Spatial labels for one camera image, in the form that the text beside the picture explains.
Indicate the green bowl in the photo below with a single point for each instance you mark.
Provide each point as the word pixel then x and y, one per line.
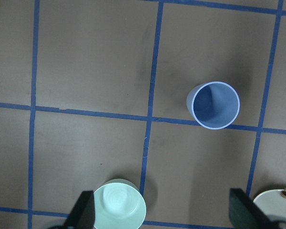
pixel 119 205

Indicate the white toaster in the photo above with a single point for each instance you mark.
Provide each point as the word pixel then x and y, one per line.
pixel 272 203

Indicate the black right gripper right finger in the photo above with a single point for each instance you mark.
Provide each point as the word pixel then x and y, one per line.
pixel 244 214

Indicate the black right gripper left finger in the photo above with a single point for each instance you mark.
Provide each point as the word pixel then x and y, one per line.
pixel 82 215

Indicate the blue cup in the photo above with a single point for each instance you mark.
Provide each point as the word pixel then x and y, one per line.
pixel 213 105

